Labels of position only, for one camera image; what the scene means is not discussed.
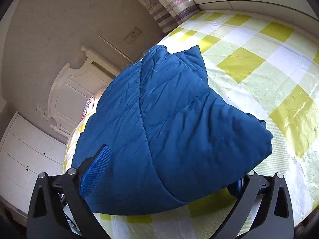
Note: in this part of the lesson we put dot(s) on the striped printed curtain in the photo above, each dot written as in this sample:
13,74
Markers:
169,7

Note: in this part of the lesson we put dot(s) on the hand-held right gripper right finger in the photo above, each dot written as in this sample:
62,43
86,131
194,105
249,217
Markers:
239,186

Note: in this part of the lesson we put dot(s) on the printed pillow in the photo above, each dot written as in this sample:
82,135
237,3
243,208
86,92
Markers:
87,108

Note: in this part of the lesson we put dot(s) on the white wooden headboard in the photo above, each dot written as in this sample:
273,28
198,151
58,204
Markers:
72,92

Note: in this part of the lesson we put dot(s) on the wall socket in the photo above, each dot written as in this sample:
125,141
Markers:
133,35

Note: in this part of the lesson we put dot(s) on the yellow checked bed sheet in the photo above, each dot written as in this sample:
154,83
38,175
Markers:
261,67

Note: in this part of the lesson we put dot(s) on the blue down jacket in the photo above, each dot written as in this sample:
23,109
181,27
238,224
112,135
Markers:
174,129

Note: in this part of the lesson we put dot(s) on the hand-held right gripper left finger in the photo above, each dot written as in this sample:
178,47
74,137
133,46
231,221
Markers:
96,170

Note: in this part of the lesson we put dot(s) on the white wardrobe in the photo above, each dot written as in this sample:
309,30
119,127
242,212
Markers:
22,159

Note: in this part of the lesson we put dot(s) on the cream pillow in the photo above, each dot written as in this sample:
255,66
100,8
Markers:
98,97

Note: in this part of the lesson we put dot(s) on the thin metal pole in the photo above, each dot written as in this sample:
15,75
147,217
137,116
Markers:
117,49

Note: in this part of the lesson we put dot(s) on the white window sill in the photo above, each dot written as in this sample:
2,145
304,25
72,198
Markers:
249,1

